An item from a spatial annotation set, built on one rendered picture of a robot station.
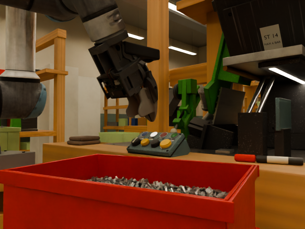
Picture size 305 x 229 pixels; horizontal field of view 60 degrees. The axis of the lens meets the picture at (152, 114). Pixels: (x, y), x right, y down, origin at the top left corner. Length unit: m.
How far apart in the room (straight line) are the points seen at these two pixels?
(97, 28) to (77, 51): 8.40
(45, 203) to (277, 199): 0.38
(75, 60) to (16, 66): 7.93
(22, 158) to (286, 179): 0.65
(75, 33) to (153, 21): 7.55
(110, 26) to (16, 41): 0.45
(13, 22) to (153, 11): 0.87
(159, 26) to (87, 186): 1.30
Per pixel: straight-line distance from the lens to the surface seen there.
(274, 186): 0.53
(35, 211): 0.38
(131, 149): 0.72
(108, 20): 0.52
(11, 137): 1.30
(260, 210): 0.55
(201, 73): 1.41
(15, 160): 0.81
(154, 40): 1.53
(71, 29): 9.02
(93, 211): 0.32
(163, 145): 0.65
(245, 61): 0.61
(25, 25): 0.93
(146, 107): 0.58
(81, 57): 8.94
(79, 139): 0.99
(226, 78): 0.83
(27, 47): 0.92
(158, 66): 1.47
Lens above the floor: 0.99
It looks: 1 degrees up
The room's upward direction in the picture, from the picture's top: straight up
